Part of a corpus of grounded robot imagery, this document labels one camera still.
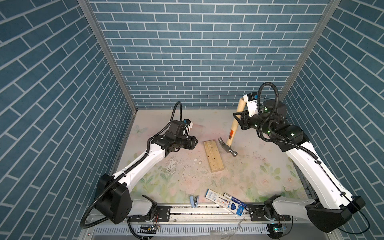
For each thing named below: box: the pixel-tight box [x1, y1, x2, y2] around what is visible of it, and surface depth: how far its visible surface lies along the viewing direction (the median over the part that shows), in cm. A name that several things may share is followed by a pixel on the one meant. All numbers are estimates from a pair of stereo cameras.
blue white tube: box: [223, 192, 248, 208], surface depth 79 cm
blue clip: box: [190, 195, 199, 208], surface depth 78 cm
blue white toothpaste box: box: [205, 189, 245, 216], surface depth 78 cm
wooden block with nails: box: [203, 139, 224, 173], surface depth 93 cm
